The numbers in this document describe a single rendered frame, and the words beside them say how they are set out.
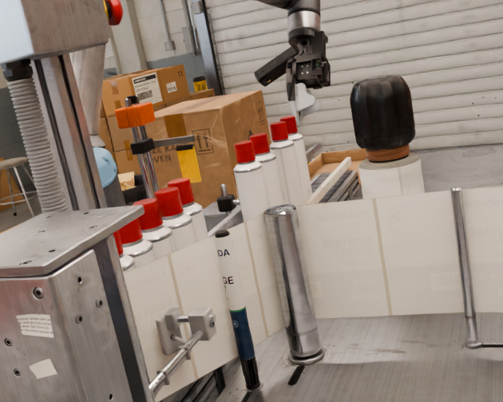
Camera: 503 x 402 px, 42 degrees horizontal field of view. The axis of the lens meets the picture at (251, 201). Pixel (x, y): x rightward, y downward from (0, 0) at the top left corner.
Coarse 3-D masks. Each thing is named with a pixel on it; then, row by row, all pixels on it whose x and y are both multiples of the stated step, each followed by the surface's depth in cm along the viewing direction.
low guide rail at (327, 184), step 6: (342, 162) 167; (348, 162) 168; (336, 168) 161; (342, 168) 162; (336, 174) 156; (342, 174) 161; (330, 180) 151; (336, 180) 156; (324, 186) 146; (330, 186) 150; (318, 192) 142; (324, 192) 146; (312, 198) 138; (318, 198) 141
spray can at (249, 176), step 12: (240, 144) 115; (252, 144) 117; (240, 156) 116; (252, 156) 116; (240, 168) 116; (252, 168) 115; (240, 180) 116; (252, 180) 116; (264, 180) 118; (240, 192) 117; (252, 192) 116; (264, 192) 118; (240, 204) 119; (252, 204) 117; (264, 204) 118; (252, 216) 117
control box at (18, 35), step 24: (0, 0) 78; (24, 0) 73; (48, 0) 74; (72, 0) 76; (96, 0) 77; (0, 24) 81; (24, 24) 74; (48, 24) 75; (72, 24) 76; (96, 24) 78; (0, 48) 84; (24, 48) 76; (48, 48) 75; (72, 48) 76
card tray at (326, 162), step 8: (328, 152) 206; (336, 152) 205; (344, 152) 204; (352, 152) 203; (360, 152) 202; (312, 160) 198; (320, 160) 205; (328, 160) 207; (336, 160) 206; (352, 160) 204; (360, 160) 202; (312, 168) 197; (320, 168) 202; (328, 168) 200; (352, 168) 194; (312, 176) 194; (360, 184) 174
